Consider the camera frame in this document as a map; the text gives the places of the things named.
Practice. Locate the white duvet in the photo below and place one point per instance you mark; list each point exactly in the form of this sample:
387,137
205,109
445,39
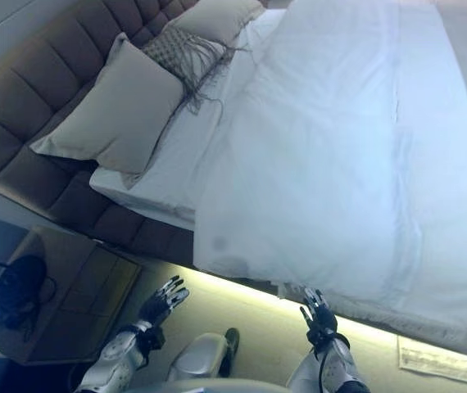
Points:
319,163

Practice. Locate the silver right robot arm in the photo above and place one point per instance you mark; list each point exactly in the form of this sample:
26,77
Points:
340,368

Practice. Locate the grey woven fringed cushion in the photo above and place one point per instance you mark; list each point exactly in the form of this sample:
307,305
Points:
172,49

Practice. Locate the beige pillow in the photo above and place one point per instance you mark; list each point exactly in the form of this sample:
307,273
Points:
213,20
123,114

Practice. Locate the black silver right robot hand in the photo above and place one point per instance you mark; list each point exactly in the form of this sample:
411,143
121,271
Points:
321,323

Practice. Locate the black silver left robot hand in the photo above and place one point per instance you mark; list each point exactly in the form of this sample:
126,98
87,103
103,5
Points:
155,309

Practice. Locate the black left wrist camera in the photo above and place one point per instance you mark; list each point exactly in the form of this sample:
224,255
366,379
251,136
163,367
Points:
153,339

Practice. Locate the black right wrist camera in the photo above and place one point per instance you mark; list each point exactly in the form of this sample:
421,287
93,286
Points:
340,339

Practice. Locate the white fitted bed sheet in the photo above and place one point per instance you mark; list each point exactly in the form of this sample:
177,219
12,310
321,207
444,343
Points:
176,172

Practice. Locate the wooden nightstand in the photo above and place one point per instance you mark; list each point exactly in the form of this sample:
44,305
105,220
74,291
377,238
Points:
86,294

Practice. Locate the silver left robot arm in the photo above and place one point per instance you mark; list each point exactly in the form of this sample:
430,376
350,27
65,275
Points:
114,360

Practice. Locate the white printed paper sheet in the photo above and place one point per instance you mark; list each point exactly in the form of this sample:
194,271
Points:
446,362

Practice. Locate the silver left robot leg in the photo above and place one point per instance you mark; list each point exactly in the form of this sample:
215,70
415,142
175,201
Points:
200,356

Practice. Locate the black round lamp base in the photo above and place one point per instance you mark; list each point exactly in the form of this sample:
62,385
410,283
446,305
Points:
22,290

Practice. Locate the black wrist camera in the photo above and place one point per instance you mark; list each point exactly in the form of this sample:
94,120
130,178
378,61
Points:
153,339
340,339

